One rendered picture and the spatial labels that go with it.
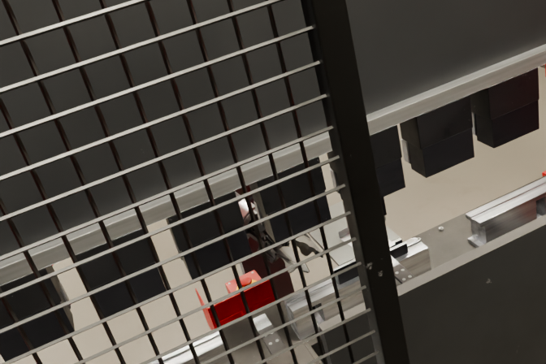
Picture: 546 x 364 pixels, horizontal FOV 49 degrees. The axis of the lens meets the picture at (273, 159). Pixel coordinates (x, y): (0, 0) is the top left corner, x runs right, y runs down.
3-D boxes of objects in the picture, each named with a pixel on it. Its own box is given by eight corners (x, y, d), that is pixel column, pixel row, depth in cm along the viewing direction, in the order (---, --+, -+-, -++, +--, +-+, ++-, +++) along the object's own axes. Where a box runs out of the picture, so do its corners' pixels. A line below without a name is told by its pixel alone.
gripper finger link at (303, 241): (322, 259, 158) (290, 244, 159) (327, 245, 154) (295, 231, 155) (318, 267, 156) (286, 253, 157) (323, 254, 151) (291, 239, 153)
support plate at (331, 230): (351, 199, 178) (351, 197, 178) (400, 240, 155) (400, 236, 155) (297, 223, 174) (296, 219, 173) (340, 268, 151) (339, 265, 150)
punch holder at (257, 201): (317, 204, 145) (303, 144, 138) (333, 218, 138) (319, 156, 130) (261, 227, 141) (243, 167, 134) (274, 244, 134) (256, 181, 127)
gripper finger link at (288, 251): (305, 282, 152) (283, 256, 156) (310, 268, 148) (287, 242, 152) (296, 288, 150) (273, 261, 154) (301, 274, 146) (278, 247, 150)
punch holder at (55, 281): (73, 308, 130) (43, 247, 123) (76, 331, 123) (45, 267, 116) (3, 338, 127) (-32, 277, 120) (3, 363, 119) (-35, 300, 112)
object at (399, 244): (401, 247, 156) (400, 237, 155) (408, 252, 153) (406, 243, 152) (334, 278, 151) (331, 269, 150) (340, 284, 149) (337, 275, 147)
